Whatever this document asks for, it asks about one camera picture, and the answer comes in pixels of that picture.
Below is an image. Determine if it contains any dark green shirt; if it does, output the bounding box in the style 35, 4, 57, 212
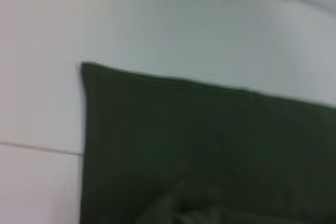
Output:
78, 61, 336, 224

